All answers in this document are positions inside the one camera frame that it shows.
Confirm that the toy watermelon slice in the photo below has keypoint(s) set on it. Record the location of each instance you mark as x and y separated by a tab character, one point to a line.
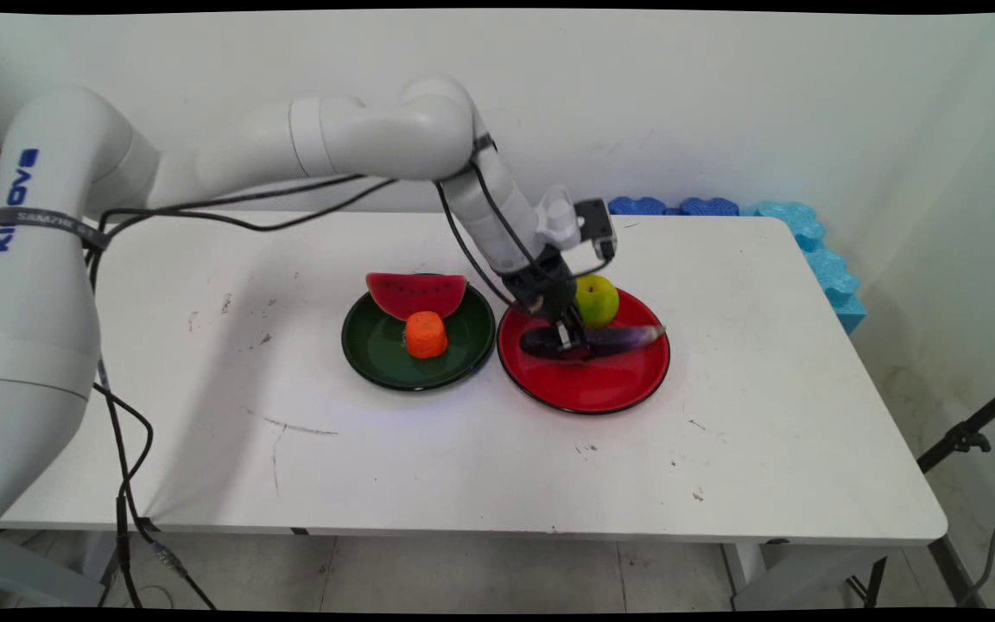
415	295

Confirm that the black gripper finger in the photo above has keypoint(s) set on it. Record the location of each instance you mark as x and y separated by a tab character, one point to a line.
573	335
536	302

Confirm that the black tripod stand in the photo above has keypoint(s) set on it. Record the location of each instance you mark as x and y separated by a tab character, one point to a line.
960	441

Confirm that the purple toy eggplant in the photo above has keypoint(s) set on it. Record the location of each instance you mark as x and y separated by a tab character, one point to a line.
623	338

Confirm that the light blue foam mat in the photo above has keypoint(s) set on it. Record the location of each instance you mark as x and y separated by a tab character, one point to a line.
830	268

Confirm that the red round plate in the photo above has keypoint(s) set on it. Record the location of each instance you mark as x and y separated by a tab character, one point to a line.
588	384

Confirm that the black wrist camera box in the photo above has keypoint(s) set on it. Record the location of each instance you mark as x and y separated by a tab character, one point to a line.
597	223

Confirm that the green toy apple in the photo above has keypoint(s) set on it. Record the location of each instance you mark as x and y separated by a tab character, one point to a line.
599	301

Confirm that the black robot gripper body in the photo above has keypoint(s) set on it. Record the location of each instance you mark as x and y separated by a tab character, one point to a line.
541	276

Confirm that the dark blue foam mat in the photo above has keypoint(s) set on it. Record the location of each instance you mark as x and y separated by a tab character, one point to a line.
709	207
636	206

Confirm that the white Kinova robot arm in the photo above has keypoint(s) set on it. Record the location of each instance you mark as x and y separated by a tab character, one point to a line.
204	164

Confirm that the orange toy fruit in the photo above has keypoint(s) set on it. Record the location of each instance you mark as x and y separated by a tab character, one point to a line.
427	337

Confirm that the dark green round plate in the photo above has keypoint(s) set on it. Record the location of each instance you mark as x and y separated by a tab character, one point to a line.
385	350

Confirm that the white table leg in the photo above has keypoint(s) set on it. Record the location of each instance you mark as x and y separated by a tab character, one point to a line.
100	566
746	566

